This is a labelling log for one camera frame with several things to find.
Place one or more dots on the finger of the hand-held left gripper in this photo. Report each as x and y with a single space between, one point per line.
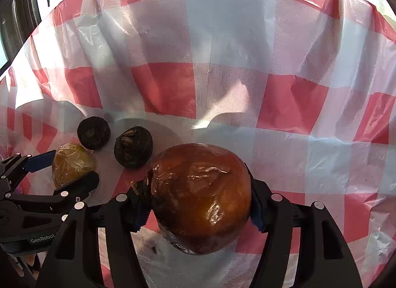
40 161
79 184

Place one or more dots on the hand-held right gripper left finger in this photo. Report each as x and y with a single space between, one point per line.
122 212

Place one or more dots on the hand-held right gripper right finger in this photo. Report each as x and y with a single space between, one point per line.
258 210

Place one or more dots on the plastic-wrapped green fruit half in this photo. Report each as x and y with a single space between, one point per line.
72 161

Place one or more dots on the dark red pomegranate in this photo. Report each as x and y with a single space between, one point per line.
201 198

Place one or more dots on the dark water chestnut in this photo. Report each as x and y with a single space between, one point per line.
93 133
133 147

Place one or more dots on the red white checked plastic tablecloth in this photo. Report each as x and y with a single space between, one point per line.
232 43

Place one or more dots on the dark window frame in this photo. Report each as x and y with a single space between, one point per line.
21 9

